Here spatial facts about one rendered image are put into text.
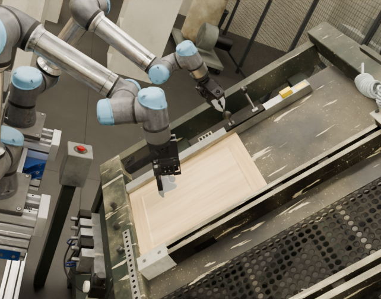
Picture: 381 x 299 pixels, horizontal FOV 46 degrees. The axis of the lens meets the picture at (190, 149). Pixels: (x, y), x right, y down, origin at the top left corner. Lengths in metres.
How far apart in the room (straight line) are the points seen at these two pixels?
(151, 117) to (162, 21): 4.40
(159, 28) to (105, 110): 4.40
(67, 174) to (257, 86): 1.01
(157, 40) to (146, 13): 0.35
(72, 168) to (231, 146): 0.76
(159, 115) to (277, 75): 1.12
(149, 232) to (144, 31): 4.00
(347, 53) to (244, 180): 0.70
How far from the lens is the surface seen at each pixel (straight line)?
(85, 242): 2.00
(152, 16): 5.58
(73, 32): 2.00
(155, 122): 1.25
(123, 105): 1.26
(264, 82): 2.26
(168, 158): 1.34
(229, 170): 1.89
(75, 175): 2.25
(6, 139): 1.55
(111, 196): 2.13
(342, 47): 2.10
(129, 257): 1.81
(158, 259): 1.70
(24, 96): 2.02
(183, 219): 1.83
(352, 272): 1.39
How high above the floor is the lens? 2.10
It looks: 27 degrees down
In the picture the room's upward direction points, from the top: 24 degrees clockwise
